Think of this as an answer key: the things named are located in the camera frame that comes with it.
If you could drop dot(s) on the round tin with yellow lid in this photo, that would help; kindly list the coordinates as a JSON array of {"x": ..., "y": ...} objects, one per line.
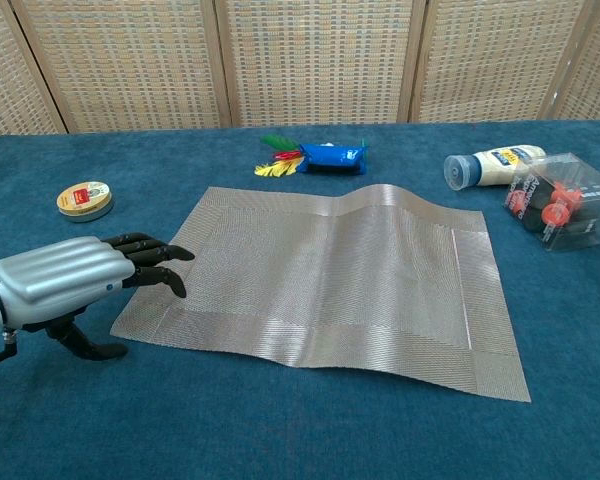
[{"x": 84, "y": 197}]

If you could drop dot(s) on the left silver-black robot hand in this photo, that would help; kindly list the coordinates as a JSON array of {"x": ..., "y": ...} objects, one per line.
[{"x": 55, "y": 275}]

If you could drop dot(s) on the mayonnaise squeeze bottle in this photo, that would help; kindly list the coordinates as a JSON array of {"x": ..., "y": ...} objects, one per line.
[{"x": 495, "y": 167}]

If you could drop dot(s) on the colourful feather shuttlecock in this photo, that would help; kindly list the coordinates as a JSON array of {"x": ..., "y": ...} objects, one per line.
[{"x": 275, "y": 170}]

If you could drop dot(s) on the grey-beige woven placemat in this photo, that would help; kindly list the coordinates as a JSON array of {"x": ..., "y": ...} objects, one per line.
[{"x": 330, "y": 290}]

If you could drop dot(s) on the clear box with black-red items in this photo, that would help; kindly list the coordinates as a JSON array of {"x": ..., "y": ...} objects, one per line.
[{"x": 580, "y": 200}]

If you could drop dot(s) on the blue table cover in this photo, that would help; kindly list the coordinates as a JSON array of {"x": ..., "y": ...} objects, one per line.
[{"x": 280, "y": 435}]

